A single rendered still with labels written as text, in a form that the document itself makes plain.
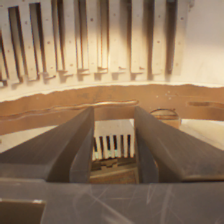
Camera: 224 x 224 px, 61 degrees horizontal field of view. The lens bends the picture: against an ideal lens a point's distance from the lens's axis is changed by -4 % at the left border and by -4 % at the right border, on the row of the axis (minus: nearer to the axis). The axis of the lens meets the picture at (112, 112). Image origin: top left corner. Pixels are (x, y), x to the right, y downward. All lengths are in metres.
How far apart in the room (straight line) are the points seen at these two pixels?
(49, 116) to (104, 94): 0.08
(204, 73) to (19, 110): 0.25
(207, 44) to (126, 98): 0.13
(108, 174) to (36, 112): 1.32
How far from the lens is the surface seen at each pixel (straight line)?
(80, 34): 0.23
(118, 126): 0.66
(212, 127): 0.35
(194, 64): 0.27
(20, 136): 0.36
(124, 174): 1.56
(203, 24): 0.29
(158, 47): 0.22
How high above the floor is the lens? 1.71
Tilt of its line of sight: 83 degrees down
